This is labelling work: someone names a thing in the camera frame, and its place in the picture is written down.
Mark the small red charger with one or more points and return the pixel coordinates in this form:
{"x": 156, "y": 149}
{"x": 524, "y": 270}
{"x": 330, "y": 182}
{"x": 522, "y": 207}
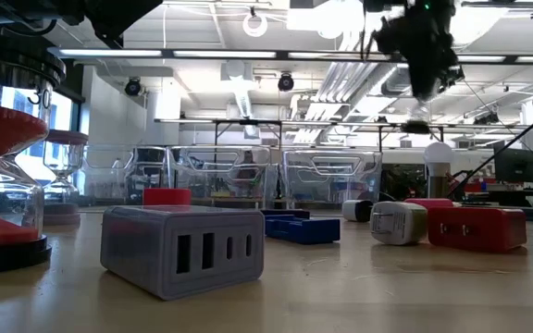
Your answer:
{"x": 430, "y": 203}

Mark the small white black charger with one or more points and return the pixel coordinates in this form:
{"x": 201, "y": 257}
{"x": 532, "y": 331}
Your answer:
{"x": 352, "y": 210}

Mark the red block charger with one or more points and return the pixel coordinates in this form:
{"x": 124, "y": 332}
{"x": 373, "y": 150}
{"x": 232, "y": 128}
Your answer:
{"x": 167, "y": 196}

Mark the red cube charger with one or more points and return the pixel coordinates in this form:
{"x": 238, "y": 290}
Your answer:
{"x": 479, "y": 229}

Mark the purple rectangular box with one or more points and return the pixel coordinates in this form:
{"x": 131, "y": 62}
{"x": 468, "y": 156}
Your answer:
{"x": 289, "y": 213}

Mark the blue digital timer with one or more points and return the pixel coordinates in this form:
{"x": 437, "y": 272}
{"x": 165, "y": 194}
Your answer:
{"x": 303, "y": 231}

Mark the lavender multiport charger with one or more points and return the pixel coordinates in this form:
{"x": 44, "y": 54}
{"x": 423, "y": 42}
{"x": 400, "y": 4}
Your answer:
{"x": 146, "y": 250}

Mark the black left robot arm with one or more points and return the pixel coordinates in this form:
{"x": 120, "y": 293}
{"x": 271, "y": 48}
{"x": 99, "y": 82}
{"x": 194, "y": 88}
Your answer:
{"x": 16, "y": 9}

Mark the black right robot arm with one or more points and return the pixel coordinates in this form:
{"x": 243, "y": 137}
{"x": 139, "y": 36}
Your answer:
{"x": 414, "y": 7}

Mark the black beam with light strips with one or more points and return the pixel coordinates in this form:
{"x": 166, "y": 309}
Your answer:
{"x": 225, "y": 54}

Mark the clear plastic bin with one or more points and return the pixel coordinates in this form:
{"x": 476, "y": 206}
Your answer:
{"x": 303, "y": 159}
{"x": 109, "y": 157}
{"x": 188, "y": 155}

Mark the black monitor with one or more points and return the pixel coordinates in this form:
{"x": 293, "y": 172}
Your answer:
{"x": 514, "y": 164}

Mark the green white plug charger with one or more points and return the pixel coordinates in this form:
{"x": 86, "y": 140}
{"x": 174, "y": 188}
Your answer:
{"x": 396, "y": 223}

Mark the person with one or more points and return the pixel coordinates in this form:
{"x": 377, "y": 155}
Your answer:
{"x": 248, "y": 164}

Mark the black dome camera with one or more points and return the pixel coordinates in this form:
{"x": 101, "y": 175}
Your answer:
{"x": 132, "y": 86}
{"x": 286, "y": 82}

